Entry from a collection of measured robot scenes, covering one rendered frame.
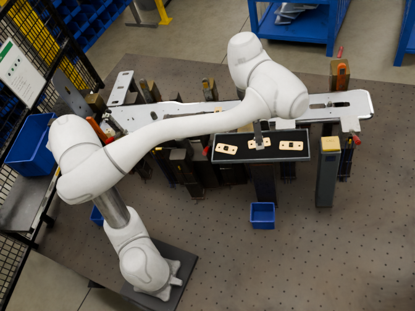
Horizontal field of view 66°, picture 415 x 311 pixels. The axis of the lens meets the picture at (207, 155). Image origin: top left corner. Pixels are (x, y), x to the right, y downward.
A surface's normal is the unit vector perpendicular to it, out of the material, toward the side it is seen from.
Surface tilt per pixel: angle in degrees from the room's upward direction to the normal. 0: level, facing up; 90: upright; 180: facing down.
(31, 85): 90
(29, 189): 0
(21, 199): 0
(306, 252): 0
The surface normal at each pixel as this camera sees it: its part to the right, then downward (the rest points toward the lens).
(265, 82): -0.41, -0.40
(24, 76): 0.97, -0.04
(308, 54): -0.22, -0.57
